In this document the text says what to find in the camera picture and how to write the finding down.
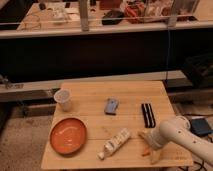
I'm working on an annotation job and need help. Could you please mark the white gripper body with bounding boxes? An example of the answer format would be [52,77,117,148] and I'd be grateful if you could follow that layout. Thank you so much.
[148,128,165,150]

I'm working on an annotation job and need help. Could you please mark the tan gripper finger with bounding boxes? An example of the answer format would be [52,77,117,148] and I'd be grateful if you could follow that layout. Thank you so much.
[138,131,149,143]
[150,149,162,164]

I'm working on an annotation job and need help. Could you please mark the small orange pepper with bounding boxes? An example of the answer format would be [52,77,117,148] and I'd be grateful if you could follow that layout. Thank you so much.
[142,147,150,156]

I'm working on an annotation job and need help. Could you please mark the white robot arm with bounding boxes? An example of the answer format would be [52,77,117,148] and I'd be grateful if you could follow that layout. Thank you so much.
[138,116,213,167]

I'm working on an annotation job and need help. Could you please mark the orange ceramic bowl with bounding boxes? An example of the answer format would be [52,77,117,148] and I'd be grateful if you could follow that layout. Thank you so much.
[49,118,87,155]

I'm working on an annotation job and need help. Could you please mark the white plastic bottle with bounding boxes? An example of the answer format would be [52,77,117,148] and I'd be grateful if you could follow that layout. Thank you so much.
[97,128,131,160]

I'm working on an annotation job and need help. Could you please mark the blue rectangular sponge block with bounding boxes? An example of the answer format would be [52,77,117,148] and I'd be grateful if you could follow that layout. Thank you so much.
[104,98,119,115]

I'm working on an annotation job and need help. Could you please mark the dark blue box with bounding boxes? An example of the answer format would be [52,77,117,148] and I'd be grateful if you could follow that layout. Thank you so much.
[190,118,213,137]

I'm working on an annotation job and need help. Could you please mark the wooden table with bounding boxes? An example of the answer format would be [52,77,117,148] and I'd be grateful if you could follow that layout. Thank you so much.
[40,80,195,171]

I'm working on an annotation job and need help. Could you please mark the black crate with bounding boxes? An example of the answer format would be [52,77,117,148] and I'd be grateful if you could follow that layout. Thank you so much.
[182,53,213,88]

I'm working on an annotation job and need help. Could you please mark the clear plastic cup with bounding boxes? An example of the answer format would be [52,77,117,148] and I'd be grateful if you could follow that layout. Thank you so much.
[54,89,71,112]

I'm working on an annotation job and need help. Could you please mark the black bag on shelf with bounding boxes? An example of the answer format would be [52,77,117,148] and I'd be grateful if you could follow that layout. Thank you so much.
[102,10,124,25]

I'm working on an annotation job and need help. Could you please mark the orange clutter on shelf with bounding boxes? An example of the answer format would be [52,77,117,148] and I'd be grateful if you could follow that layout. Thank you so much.
[124,4,145,24]

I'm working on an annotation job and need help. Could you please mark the metal shelf post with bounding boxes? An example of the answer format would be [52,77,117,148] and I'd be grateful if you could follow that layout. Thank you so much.
[78,0,89,32]

